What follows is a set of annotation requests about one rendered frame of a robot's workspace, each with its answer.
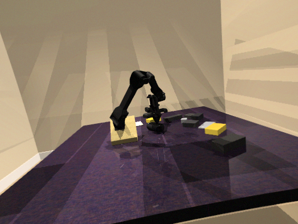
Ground white flat bar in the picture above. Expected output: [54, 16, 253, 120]
[198, 122, 216, 129]

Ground dark grey controller unit with white label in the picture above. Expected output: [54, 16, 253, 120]
[146, 122, 165, 132]

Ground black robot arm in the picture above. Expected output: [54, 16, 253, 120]
[110, 71, 166, 130]

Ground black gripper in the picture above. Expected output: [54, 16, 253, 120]
[143, 103, 167, 124]

